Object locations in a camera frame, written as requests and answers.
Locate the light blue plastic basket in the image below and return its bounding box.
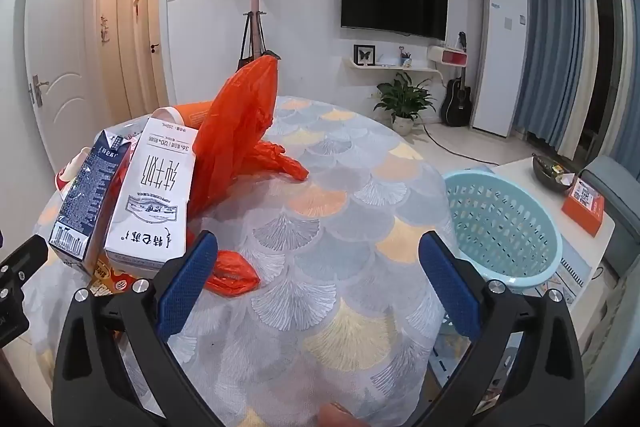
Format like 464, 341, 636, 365
442, 169, 563, 295

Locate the white coffee table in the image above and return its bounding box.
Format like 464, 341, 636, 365
492, 157, 618, 288

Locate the potted green plant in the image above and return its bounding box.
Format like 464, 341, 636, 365
372, 72, 433, 136

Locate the black floor cable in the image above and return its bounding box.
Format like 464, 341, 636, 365
420, 122, 501, 168

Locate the blue curtain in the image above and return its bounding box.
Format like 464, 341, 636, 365
500, 0, 588, 155

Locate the white panel door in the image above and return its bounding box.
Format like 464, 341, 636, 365
24, 0, 108, 158

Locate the dark blue milk carton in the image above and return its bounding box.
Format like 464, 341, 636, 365
47, 129, 133, 265

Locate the black handbag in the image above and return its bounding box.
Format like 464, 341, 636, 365
257, 11, 282, 60

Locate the orange box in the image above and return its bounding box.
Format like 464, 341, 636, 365
561, 177, 606, 237

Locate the red and white packet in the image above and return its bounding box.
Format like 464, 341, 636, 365
54, 147, 93, 195

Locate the red and white wall box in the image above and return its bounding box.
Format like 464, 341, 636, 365
427, 46, 468, 68

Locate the black guitar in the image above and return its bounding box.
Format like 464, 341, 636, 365
440, 32, 473, 128

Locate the white standing air conditioner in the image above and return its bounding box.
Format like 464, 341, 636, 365
470, 0, 530, 138

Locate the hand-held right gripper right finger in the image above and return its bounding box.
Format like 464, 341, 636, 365
417, 229, 586, 427

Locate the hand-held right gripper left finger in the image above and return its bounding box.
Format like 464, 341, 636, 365
52, 229, 221, 427

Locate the brown handbag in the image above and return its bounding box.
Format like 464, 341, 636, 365
235, 11, 261, 72

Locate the framed butterfly picture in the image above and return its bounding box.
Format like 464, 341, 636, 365
353, 44, 376, 68

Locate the low white wall shelf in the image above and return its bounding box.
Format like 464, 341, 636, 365
345, 57, 446, 75

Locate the beige interior door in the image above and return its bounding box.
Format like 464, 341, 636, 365
100, 0, 132, 122
141, 0, 168, 108

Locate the white milk carton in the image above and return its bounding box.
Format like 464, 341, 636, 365
103, 117, 206, 270

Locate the large orange plastic bag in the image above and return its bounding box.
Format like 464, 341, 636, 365
187, 54, 308, 218

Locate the dark bowl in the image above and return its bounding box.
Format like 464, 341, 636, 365
531, 153, 578, 194

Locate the grey blue sofa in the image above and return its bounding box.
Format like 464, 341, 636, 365
582, 155, 640, 278

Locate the brown snack packet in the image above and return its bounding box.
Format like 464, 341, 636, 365
87, 257, 151, 298

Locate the fan patterned tablecloth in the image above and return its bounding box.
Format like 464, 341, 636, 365
22, 94, 461, 427

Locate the small orange plastic bag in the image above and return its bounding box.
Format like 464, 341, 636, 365
187, 229, 261, 295

